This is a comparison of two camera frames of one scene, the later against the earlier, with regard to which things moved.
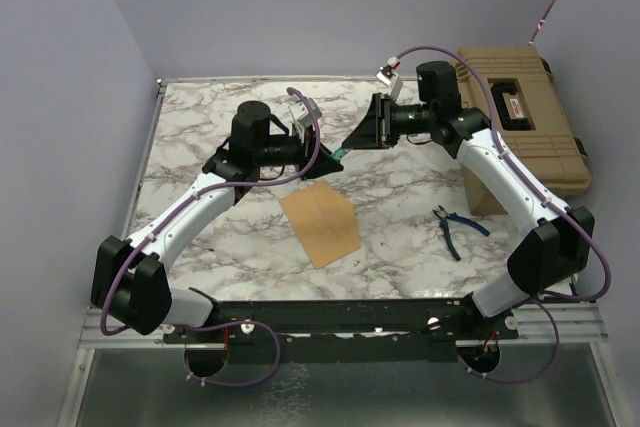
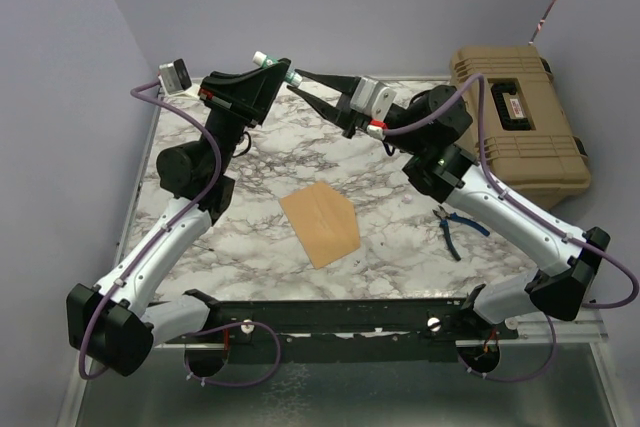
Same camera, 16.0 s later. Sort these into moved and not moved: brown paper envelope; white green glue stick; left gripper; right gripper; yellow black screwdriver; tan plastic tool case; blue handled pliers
Moved: white green glue stick; right gripper; left gripper
Not moved: blue handled pliers; tan plastic tool case; yellow black screwdriver; brown paper envelope
